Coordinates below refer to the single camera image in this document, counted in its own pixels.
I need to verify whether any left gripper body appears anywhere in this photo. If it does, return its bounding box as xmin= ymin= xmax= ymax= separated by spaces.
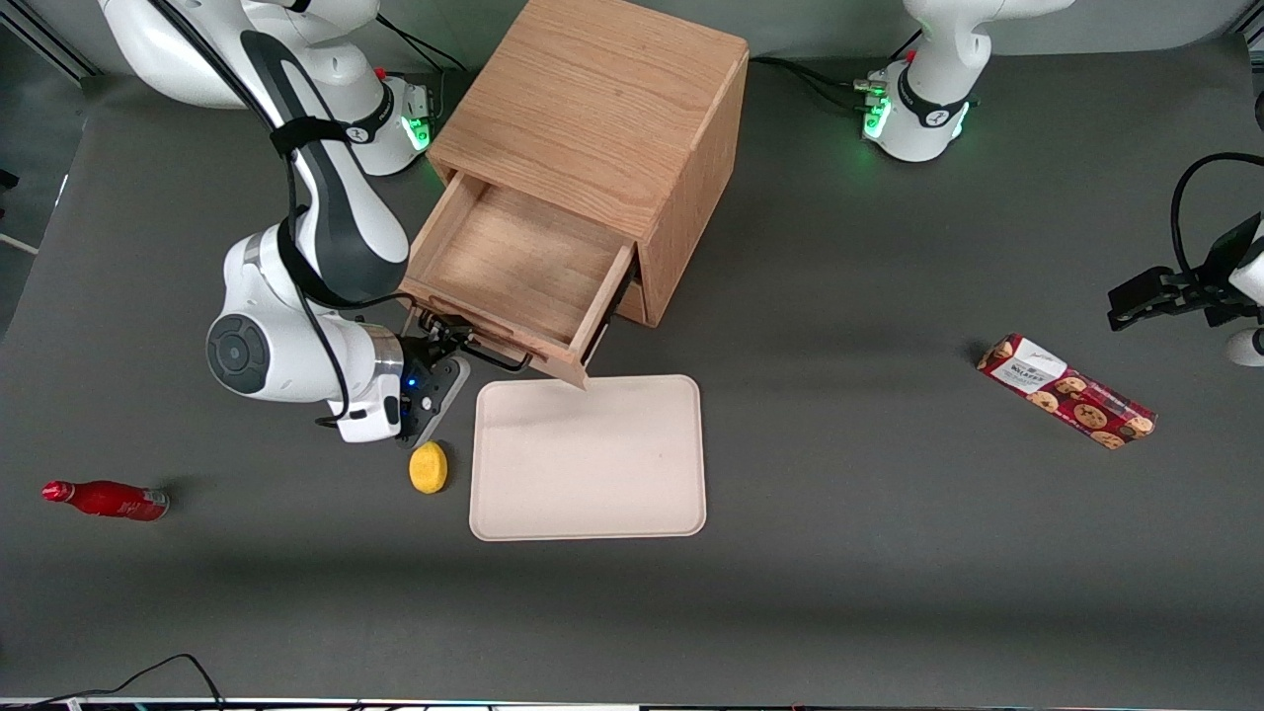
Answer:
xmin=1180 ymin=276 xmax=1264 ymax=329

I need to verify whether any oak wooden drawer cabinet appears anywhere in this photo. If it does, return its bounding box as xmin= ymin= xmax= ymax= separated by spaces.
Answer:
xmin=427 ymin=0 xmax=750 ymax=329

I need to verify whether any yellow lemon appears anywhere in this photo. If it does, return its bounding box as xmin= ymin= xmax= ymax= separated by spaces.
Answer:
xmin=409 ymin=440 xmax=449 ymax=495

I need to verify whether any red tartan cookie box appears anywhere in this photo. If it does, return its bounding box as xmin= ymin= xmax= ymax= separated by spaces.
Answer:
xmin=976 ymin=333 xmax=1158 ymax=451

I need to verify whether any beige rectangular tray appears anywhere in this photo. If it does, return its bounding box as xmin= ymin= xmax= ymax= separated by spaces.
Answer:
xmin=468 ymin=374 xmax=708 ymax=542

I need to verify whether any red bottle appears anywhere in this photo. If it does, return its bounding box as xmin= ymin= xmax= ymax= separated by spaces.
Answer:
xmin=41 ymin=480 xmax=171 ymax=522

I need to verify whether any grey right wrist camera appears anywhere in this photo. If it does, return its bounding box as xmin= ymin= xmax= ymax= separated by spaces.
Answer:
xmin=398 ymin=355 xmax=473 ymax=451

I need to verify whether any black looping arm cable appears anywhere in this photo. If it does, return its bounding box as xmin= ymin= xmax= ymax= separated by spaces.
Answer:
xmin=1170 ymin=152 xmax=1264 ymax=287

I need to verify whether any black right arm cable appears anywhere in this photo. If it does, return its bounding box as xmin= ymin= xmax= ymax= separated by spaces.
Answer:
xmin=148 ymin=0 xmax=421 ymax=428

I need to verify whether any black cable on table edge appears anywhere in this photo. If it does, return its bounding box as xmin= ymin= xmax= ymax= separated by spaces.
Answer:
xmin=0 ymin=652 xmax=228 ymax=711

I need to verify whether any black base cable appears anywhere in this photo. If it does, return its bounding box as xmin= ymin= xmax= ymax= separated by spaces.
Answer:
xmin=749 ymin=54 xmax=890 ymax=112

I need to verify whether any grey aluminium frame bar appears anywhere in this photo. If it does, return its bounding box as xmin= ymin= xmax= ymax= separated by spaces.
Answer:
xmin=0 ymin=0 xmax=102 ymax=80

